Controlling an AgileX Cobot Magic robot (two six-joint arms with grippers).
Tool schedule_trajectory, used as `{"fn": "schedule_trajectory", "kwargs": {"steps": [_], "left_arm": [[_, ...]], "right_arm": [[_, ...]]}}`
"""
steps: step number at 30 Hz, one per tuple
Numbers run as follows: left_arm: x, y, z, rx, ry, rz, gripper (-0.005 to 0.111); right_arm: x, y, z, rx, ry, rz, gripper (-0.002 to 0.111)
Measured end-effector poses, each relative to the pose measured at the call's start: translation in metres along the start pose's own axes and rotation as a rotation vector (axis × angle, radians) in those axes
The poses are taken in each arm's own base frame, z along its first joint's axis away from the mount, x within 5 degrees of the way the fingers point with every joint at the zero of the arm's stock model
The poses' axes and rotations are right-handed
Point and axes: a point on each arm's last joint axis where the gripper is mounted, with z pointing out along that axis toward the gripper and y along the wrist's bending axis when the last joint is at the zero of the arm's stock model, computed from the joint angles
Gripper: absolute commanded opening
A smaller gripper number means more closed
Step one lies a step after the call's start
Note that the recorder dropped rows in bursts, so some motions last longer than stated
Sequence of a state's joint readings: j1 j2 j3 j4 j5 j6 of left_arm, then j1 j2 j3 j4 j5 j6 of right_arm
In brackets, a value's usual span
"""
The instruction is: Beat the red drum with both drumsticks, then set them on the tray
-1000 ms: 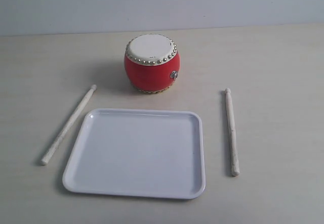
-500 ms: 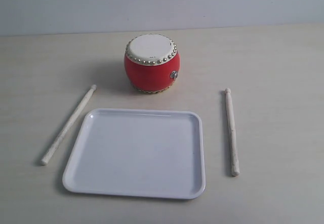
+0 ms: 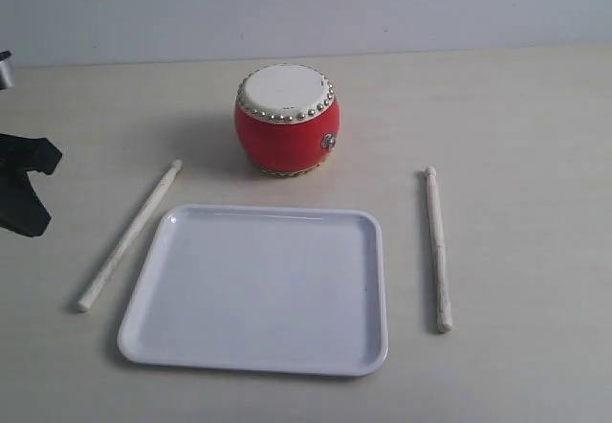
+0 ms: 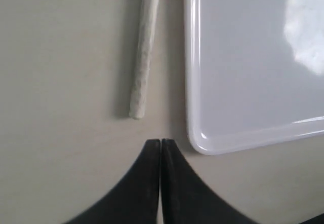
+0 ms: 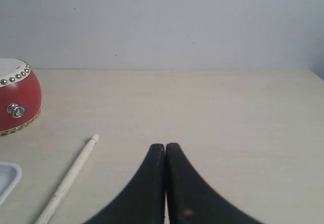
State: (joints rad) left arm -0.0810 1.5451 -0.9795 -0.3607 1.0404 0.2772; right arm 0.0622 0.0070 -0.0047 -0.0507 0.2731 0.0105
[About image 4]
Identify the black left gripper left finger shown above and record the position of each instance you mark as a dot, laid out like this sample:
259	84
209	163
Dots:
134	199

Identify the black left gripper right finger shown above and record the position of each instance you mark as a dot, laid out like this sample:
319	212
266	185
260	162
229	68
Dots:
184	195

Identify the white wooden drumstick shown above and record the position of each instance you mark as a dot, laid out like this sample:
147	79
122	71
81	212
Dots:
147	25

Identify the white plastic tray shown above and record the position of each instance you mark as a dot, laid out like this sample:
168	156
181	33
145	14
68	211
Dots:
254	72

